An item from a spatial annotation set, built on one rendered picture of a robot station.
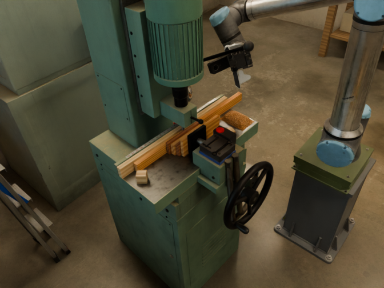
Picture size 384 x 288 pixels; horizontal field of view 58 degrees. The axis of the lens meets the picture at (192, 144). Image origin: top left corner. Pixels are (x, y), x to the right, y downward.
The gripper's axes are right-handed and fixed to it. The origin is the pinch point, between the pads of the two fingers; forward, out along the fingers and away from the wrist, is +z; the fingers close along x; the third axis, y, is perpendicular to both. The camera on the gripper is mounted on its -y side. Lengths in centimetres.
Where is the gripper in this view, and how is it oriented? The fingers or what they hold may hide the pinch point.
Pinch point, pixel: (231, 68)
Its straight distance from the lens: 122.6
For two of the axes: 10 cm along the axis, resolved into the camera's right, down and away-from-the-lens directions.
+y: 9.3, -2.6, -2.5
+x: 3.4, 8.6, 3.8
